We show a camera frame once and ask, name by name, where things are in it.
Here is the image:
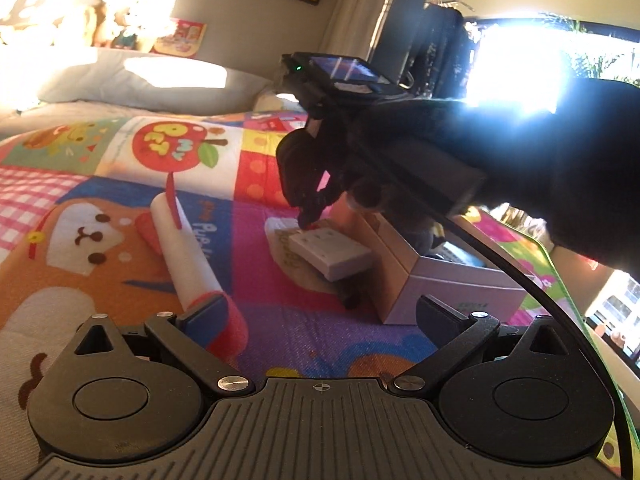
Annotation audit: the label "white power adapter box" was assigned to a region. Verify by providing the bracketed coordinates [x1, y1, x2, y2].
[288, 228, 374, 282]

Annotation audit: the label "white red lint roller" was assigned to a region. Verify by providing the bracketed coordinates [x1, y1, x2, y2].
[134, 171, 250, 361]

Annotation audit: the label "pink cardboard box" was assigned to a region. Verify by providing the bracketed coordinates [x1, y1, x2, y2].
[330, 197, 526, 325]

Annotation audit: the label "black fuzzy plush ball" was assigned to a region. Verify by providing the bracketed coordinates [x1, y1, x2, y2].
[400, 220, 446, 257]

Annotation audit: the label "dark hanging clothes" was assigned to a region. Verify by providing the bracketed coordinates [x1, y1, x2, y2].
[406, 4, 474, 100]

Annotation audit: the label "colourful picture card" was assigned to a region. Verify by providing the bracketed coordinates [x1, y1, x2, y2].
[152, 18, 207, 58]

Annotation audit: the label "colourful cartoon play mat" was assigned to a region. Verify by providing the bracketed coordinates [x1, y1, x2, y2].
[1, 117, 639, 479]

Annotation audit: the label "grey pillow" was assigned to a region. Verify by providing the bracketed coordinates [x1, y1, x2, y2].
[38, 47, 270, 116]

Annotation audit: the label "plush toys on shelf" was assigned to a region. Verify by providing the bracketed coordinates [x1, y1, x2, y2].
[56, 1, 156, 53]

